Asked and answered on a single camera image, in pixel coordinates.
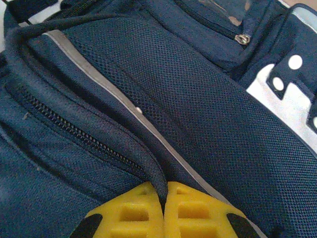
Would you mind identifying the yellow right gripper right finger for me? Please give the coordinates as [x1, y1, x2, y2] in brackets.
[163, 181, 261, 238]

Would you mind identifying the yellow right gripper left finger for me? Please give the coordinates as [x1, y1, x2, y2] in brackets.
[70, 180, 165, 238]

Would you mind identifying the navy blue backpack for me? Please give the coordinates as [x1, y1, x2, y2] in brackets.
[0, 0, 317, 238]

